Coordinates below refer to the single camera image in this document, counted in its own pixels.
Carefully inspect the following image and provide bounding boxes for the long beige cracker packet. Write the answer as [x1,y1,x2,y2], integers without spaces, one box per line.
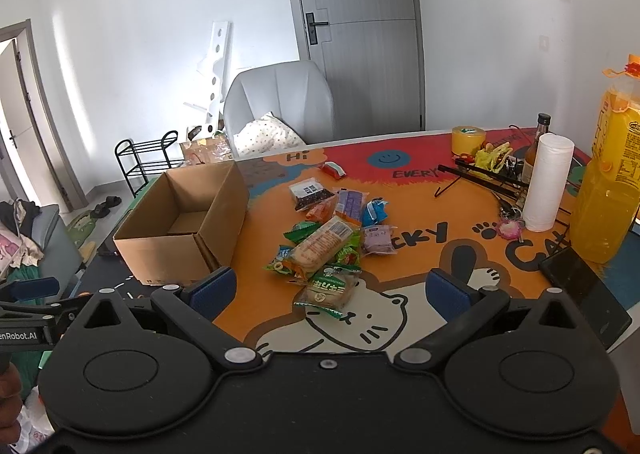
[286,215,354,281]

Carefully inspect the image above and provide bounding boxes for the black white sesame cake packet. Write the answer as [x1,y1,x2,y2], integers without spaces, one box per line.
[288,177,334,212]

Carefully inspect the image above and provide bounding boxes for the person's left hand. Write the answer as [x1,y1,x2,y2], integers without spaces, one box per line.
[0,363,23,445]

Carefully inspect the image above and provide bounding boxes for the pile of clothes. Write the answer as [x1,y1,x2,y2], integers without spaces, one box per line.
[1,199,44,279]

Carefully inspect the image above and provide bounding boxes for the brown cardboard box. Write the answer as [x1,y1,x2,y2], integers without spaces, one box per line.
[114,161,250,286]

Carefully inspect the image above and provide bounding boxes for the lilac small snack packet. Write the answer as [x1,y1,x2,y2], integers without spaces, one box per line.
[361,225,396,255]

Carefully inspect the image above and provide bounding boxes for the green snack packet left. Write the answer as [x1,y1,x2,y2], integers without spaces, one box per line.
[265,221,320,276]

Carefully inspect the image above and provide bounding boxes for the green candy packet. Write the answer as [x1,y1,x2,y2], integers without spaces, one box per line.
[334,231,361,267]

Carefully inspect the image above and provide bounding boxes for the black smartphone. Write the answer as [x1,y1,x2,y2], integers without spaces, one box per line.
[538,247,632,349]

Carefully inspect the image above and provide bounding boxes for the blue snack packet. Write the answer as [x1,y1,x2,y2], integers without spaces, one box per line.
[361,198,388,227]

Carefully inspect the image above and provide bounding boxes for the green seaweed cracker packet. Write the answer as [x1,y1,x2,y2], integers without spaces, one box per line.
[293,265,361,318]

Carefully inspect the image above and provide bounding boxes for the colourful cartoon table mat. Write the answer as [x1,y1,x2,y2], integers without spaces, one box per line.
[216,134,576,354]

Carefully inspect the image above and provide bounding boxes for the black slippers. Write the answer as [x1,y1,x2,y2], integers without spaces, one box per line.
[90,195,122,220]

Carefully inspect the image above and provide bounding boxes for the orange small snack packet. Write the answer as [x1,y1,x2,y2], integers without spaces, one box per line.
[305,196,336,224]

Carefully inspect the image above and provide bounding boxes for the purple wafer packet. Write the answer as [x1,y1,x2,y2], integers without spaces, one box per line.
[334,188,368,226]

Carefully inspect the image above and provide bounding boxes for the brown paper bag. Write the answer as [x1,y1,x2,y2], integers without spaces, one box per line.
[180,133,233,166]

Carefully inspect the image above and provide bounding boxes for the white paper towel roll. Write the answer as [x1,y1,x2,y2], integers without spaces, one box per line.
[523,133,575,233]

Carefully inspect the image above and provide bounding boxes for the black shoe rack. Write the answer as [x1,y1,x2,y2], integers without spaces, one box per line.
[114,130,184,197]

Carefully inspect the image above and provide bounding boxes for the yellow tape roll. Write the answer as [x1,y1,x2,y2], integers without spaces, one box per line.
[451,125,486,156]

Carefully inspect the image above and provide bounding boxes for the white dotted pillow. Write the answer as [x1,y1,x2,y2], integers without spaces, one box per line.
[233,111,306,157]

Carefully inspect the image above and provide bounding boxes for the red white small snack packet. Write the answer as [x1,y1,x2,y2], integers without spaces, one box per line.
[319,161,347,181]

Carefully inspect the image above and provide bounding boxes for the large yellow juice bottle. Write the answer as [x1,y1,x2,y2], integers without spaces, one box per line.
[570,54,639,264]

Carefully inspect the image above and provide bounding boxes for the brown glass sauce bottle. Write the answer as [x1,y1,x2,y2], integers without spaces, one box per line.
[521,112,551,184]

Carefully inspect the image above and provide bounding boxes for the grey armchair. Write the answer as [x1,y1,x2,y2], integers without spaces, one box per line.
[222,60,335,157]

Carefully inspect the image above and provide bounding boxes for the white perforated board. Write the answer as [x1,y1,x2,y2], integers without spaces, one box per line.
[205,20,231,130]

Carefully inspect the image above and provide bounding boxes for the grey door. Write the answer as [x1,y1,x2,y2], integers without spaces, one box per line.
[291,0,425,139]

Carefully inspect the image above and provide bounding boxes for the pink fluffy keychain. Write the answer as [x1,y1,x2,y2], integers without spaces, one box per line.
[497,219,524,241]

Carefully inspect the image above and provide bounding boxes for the black door handle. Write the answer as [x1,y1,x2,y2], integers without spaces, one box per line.
[305,12,330,45]

